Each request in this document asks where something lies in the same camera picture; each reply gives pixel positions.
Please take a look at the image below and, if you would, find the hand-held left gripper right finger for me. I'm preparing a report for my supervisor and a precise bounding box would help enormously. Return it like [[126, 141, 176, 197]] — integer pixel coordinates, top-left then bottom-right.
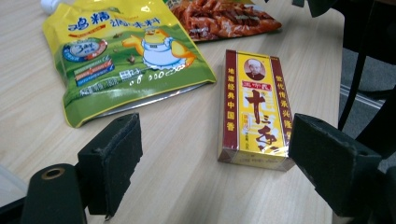
[[288, 113, 383, 217]]

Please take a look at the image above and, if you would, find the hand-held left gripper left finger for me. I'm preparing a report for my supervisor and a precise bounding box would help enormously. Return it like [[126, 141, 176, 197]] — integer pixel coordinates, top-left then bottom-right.
[[78, 112, 144, 218]]

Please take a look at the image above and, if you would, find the yellow red seasoning box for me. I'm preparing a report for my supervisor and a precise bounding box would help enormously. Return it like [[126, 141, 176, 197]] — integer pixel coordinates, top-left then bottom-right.
[[217, 49, 296, 172]]

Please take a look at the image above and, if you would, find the yellow green seasoning pouch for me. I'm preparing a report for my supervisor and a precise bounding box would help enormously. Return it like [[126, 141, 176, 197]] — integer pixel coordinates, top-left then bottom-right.
[[40, 0, 218, 129]]

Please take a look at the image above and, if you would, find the clear plastic bin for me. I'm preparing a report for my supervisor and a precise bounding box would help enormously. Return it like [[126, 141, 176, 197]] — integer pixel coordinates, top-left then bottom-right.
[[0, 164, 29, 208]]

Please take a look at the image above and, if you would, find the red snack packet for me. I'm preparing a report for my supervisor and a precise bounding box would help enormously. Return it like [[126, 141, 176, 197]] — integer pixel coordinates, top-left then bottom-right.
[[166, 0, 283, 42]]

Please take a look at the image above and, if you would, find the metal floor rail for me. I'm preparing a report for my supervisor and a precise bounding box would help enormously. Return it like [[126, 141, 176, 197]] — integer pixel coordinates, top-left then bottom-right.
[[340, 83, 386, 110]]

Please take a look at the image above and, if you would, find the black cable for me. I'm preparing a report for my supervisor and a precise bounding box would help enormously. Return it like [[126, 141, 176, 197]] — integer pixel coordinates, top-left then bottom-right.
[[337, 46, 369, 132]]

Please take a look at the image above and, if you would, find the black chair frame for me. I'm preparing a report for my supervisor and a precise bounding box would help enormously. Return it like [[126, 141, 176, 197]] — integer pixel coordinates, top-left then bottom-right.
[[292, 0, 396, 66]]

